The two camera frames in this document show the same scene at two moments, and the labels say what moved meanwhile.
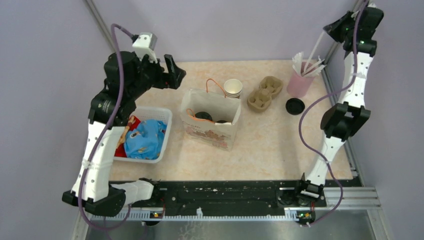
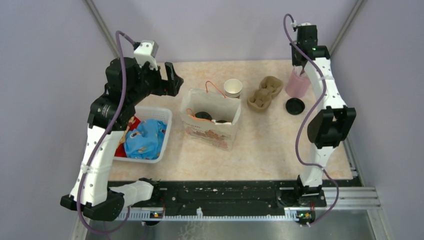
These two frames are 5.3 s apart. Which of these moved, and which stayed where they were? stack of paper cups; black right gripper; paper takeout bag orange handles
Moved: black right gripper
Stayed: stack of paper cups; paper takeout bag orange handles
